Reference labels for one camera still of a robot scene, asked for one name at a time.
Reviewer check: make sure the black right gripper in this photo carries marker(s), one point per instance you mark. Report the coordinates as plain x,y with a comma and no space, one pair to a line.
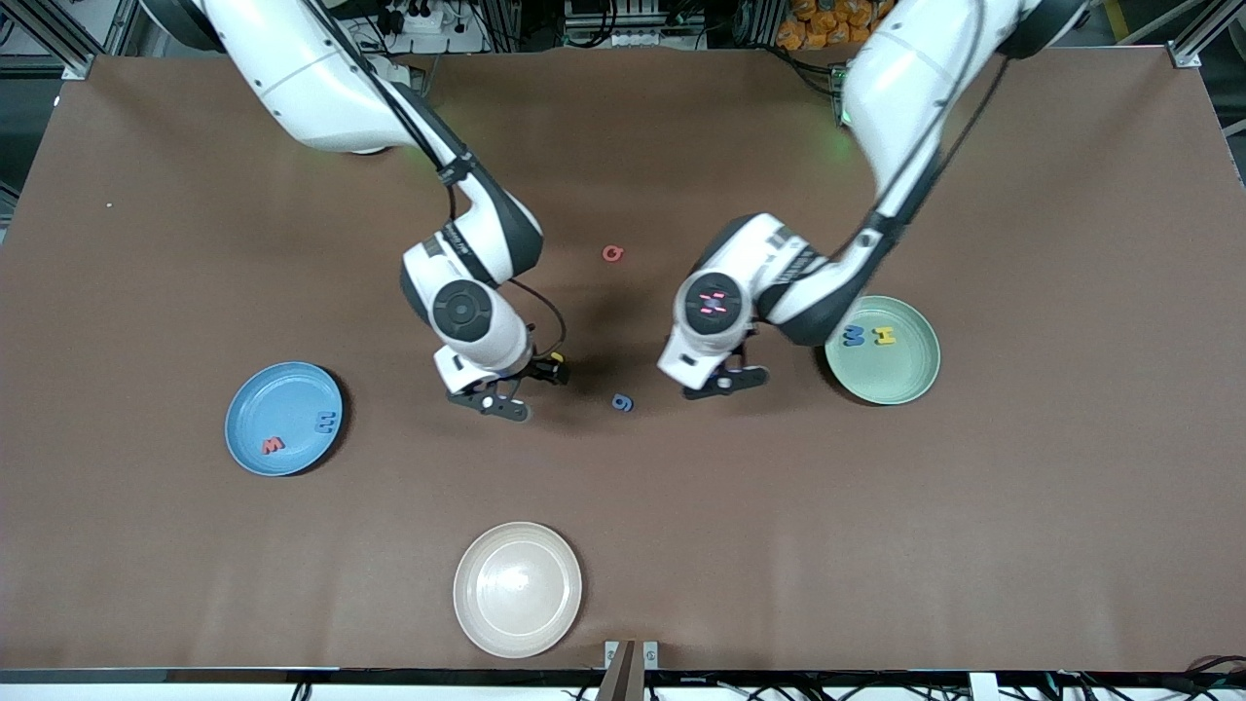
538,368

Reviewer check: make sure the orange bags pile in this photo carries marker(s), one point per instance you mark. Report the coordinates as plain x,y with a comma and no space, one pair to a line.
808,24

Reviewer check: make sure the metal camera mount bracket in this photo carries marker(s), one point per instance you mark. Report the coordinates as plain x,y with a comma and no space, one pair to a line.
628,672

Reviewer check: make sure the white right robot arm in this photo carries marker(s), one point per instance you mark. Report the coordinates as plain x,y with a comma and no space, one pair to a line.
331,88

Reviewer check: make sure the dark blue letter m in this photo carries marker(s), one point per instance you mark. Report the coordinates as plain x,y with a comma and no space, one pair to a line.
326,422

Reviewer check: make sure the blue plate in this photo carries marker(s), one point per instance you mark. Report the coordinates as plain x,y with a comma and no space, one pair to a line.
282,409

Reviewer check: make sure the aluminium frame profile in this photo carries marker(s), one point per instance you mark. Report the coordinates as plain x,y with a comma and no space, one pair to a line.
83,54
1212,29

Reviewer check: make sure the red letter Q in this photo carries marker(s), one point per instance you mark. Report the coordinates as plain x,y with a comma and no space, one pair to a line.
604,254

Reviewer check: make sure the green plate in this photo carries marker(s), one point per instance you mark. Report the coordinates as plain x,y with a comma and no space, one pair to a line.
896,375

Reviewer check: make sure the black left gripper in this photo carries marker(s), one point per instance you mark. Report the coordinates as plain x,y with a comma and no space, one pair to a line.
738,350

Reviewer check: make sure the yellow letter H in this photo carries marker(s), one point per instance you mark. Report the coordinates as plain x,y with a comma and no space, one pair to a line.
884,336

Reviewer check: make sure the white power strip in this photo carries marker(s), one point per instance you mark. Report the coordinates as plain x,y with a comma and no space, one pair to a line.
428,21

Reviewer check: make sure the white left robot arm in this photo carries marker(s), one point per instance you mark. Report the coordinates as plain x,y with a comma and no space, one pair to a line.
905,88

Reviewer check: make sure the beige plate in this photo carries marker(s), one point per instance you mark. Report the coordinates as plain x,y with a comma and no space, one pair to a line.
516,589

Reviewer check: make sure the black equipment rack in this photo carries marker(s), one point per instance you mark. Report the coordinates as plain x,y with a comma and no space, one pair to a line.
633,12

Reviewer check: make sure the red letter m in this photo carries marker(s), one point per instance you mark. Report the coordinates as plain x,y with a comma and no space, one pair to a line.
273,446

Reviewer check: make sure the blue letter g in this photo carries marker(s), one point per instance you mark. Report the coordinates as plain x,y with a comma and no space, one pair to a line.
622,402

